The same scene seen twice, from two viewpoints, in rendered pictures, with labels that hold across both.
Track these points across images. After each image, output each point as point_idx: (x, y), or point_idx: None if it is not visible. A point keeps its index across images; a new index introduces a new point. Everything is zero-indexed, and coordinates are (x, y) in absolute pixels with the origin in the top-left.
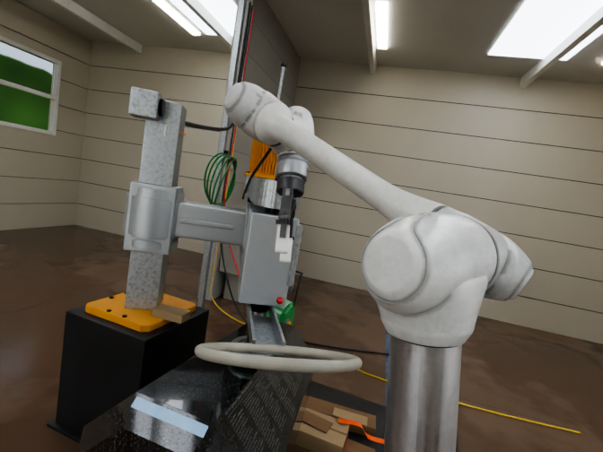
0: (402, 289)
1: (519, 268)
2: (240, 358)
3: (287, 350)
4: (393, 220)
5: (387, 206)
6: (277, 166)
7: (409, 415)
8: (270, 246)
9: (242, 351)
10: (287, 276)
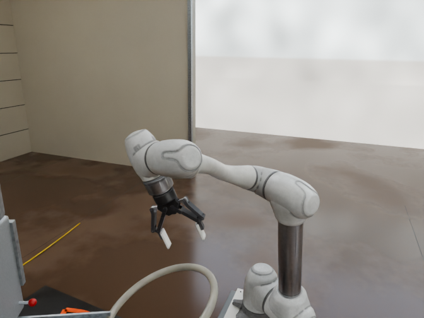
0: (317, 209)
1: None
2: (209, 312)
3: (115, 313)
4: (299, 189)
5: (236, 178)
6: (161, 186)
7: (301, 243)
8: (0, 264)
9: None
10: (18, 277)
